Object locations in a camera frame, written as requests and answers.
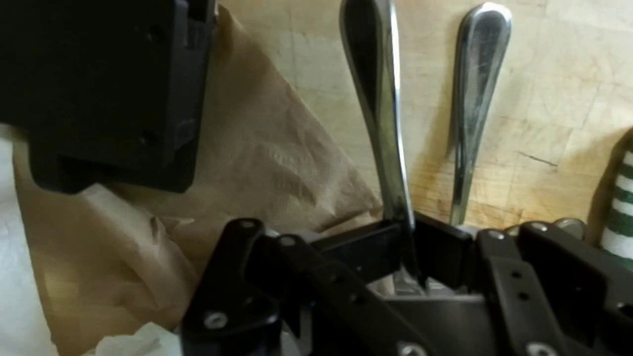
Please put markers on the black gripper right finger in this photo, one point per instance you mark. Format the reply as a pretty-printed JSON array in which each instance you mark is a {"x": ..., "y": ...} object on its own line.
[{"x": 554, "y": 289}]

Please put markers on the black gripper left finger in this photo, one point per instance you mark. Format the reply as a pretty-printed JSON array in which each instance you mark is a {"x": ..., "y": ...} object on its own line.
[{"x": 263, "y": 297}]

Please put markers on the steel table knife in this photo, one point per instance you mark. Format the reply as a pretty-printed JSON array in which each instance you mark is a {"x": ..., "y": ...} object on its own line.
[{"x": 477, "y": 85}]

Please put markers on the green white striped towel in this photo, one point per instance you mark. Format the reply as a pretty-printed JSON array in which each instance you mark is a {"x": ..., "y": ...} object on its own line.
[{"x": 623, "y": 209}]

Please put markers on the brown paper sheet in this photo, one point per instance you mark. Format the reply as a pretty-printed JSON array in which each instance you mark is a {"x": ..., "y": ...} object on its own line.
[{"x": 263, "y": 150}]

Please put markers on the light wooden kitchen table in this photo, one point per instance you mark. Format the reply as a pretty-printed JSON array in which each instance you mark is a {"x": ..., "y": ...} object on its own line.
[{"x": 560, "y": 79}]

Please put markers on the black plastic block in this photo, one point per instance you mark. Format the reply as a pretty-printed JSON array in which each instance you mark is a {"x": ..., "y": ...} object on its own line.
[{"x": 99, "y": 85}]

